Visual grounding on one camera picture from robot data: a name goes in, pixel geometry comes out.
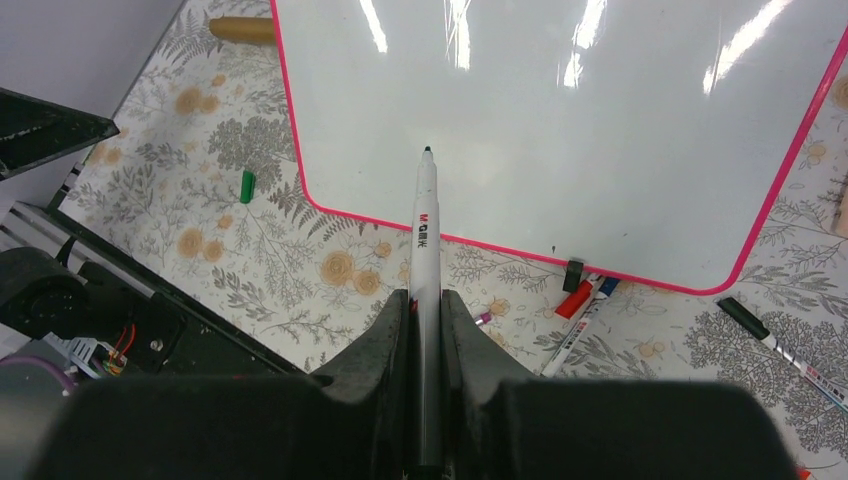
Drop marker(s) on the floral table mat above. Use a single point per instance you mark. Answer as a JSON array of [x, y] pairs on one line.
[[166, 190]]

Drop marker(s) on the blue marker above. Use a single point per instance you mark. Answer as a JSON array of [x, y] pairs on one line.
[[579, 324]]

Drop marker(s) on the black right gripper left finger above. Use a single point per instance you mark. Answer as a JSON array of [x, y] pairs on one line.
[[345, 421]]

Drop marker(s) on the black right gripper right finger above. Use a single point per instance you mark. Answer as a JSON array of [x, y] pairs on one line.
[[514, 424]]

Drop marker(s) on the black marker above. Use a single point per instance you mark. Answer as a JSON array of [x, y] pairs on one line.
[[833, 392]]

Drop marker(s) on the purple marker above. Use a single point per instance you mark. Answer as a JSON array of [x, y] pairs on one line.
[[483, 319]]

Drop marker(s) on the red marker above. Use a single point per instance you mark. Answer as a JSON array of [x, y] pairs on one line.
[[576, 300]]

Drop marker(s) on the pink framed whiteboard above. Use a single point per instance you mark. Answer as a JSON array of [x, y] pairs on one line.
[[646, 139]]

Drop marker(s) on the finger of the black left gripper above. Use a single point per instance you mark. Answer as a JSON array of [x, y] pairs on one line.
[[35, 132]]

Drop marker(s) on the green marker cap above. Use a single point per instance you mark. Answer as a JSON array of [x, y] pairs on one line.
[[247, 188]]

